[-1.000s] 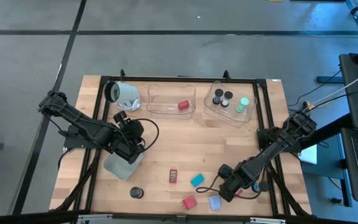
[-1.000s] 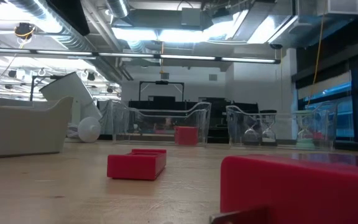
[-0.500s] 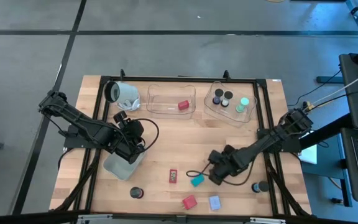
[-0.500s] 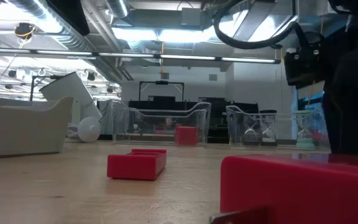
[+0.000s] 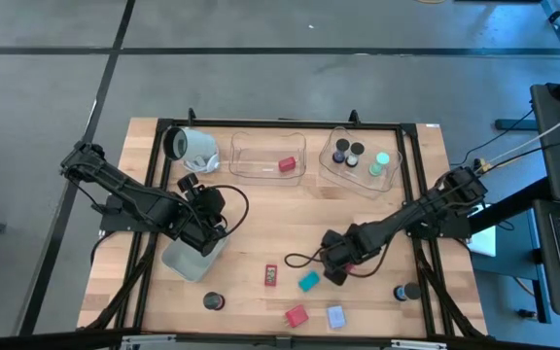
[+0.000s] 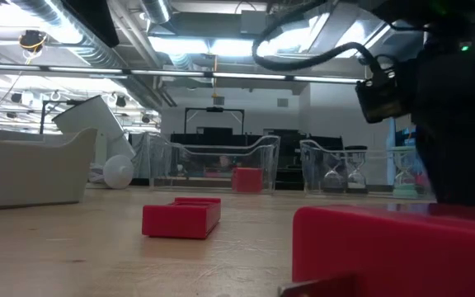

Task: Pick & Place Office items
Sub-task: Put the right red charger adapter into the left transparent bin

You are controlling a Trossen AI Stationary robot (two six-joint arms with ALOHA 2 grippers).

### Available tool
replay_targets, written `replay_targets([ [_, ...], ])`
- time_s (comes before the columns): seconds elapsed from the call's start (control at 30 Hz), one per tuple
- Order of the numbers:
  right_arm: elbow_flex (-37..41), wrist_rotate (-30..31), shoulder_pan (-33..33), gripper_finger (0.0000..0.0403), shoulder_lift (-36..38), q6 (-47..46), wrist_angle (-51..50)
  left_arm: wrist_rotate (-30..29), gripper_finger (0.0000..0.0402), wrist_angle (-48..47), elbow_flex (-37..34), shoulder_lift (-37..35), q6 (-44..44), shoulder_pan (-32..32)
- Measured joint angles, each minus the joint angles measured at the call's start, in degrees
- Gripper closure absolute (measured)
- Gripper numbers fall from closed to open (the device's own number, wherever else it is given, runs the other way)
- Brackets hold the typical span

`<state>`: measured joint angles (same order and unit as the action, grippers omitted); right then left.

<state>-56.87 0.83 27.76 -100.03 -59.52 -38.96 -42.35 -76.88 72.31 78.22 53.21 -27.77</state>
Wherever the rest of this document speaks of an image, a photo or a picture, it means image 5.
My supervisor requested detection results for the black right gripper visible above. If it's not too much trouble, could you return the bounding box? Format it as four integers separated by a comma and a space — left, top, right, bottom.
320, 224, 384, 287

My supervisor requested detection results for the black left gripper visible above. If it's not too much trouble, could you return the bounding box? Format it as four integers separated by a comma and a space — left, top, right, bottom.
174, 172, 229, 259

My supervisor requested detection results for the small teal plastic device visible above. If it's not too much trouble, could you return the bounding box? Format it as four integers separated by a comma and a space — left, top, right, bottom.
297, 270, 322, 294

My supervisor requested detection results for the lavender wall charger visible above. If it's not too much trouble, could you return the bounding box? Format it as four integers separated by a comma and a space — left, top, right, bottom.
326, 304, 348, 331

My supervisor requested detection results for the red framed small thermometer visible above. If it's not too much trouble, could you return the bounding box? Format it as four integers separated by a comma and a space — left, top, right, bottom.
263, 263, 279, 288

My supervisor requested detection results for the blue sand hourglass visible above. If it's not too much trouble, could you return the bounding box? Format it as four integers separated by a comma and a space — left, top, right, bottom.
393, 281, 423, 303

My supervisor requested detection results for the black cylinder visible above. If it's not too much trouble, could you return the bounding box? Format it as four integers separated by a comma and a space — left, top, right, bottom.
202, 291, 227, 312

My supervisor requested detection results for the blue hourglass printed 10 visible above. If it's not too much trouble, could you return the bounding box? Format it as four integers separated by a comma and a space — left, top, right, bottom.
331, 137, 351, 165

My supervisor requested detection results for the grey plastic bin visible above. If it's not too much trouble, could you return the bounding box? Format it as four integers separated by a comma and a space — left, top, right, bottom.
160, 236, 230, 284

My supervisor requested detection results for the white mug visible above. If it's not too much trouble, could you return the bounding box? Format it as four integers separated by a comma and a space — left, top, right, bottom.
162, 125, 222, 174

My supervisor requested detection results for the clear plastic bin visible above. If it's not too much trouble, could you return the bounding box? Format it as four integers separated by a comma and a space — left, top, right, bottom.
228, 129, 309, 188
317, 125, 403, 200

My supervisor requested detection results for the green sand hourglass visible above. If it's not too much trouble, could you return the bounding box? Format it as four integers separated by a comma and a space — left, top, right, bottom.
367, 151, 392, 178

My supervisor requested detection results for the silver aluminium extrusion bar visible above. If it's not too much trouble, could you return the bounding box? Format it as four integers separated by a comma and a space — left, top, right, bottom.
390, 338, 449, 350
120, 333, 178, 350

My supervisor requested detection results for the white paper sheet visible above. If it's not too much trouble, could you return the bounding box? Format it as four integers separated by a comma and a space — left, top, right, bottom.
465, 201, 498, 258

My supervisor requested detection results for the black diagonal support bar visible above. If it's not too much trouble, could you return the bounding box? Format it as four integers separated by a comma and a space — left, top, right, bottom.
467, 177, 553, 234

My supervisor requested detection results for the black horizontal beam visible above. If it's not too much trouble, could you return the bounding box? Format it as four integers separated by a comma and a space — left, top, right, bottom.
0, 328, 560, 350

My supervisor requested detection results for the black stand foot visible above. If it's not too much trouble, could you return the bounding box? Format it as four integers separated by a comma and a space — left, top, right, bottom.
495, 119, 539, 131

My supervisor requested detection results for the black left gripper camera cable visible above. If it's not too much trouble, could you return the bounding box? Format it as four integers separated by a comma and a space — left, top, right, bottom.
210, 183, 251, 236

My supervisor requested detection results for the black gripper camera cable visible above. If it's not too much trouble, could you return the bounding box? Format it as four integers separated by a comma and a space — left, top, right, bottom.
283, 251, 328, 270
210, 183, 251, 236

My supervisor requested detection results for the white coiled cable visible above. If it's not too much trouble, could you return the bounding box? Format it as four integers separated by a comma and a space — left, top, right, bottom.
181, 154, 222, 175

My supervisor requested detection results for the black right gripper camera cable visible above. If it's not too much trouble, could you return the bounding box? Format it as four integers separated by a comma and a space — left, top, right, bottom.
283, 251, 328, 270

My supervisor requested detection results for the black aluminium table frame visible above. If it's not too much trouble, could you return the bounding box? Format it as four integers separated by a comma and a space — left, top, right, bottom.
78, 107, 488, 341

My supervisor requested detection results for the long white cable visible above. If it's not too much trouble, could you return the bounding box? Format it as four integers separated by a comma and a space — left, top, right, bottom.
483, 102, 560, 169

